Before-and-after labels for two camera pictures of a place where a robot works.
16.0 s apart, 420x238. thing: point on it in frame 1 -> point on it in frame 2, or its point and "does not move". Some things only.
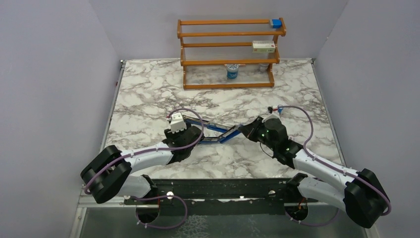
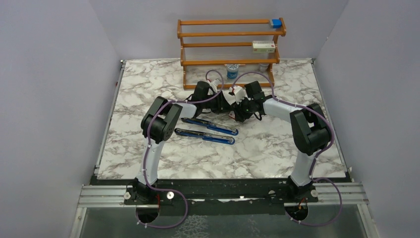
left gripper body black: [176, 135] -> [215, 105]
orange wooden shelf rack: [229, 54] does not move
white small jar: [264, 67] does not move
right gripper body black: [263, 139] -> [243, 110]
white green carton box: [263, 46] does not move
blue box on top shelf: [277, 23] does not move
